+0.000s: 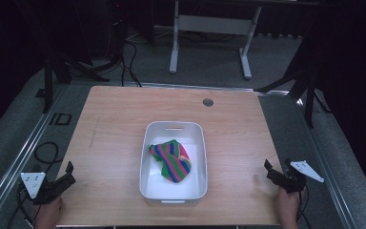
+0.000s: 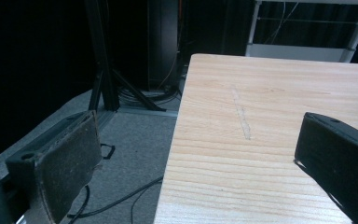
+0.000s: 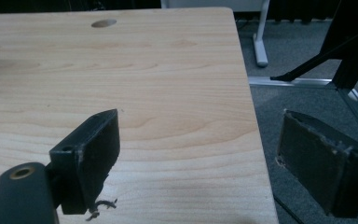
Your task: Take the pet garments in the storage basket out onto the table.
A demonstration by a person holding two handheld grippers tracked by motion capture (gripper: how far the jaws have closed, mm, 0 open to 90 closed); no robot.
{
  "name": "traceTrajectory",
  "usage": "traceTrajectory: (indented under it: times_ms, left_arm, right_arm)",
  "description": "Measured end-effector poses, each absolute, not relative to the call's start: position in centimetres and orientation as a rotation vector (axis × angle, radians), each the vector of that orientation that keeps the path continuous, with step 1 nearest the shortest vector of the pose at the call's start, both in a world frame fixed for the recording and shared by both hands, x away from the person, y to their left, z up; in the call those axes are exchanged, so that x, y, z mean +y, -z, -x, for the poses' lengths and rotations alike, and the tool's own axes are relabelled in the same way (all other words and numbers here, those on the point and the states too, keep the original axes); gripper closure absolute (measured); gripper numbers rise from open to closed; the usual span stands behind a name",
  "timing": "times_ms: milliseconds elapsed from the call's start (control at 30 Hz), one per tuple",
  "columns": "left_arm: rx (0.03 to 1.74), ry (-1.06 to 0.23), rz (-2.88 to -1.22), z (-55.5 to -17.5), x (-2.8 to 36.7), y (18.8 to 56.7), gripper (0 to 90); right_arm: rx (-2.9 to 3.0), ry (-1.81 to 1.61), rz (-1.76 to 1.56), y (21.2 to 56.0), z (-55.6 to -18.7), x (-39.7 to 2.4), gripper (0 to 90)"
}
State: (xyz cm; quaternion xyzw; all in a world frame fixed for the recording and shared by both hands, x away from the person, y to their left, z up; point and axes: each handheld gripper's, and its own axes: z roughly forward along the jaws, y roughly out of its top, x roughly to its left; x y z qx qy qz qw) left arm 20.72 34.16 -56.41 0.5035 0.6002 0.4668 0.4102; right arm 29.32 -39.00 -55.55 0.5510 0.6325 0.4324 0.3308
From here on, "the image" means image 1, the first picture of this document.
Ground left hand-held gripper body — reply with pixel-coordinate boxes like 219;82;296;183
20;171;66;205

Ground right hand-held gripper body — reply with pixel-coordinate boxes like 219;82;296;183
280;157;326;195

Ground white plastic bin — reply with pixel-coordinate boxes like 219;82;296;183
138;120;209;206

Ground striped colourful cloth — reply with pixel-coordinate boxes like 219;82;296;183
148;138;193;184

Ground black metal stand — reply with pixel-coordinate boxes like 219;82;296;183
254;28;333;129
37;37;111;115

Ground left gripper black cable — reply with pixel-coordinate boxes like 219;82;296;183
7;182;36;229

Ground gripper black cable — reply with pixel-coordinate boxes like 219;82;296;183
7;182;36;229
295;190;313;229

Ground black looped floor cable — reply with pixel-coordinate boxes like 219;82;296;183
33;140;65;165

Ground silver floor rail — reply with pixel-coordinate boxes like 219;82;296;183
294;96;358;229
0;84;70;223

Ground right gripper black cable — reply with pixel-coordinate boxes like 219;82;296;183
295;190;313;229

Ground black floor cables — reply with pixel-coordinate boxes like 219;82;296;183
119;37;143;88

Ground white metal desk frame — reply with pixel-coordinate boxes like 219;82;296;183
168;0;263;81

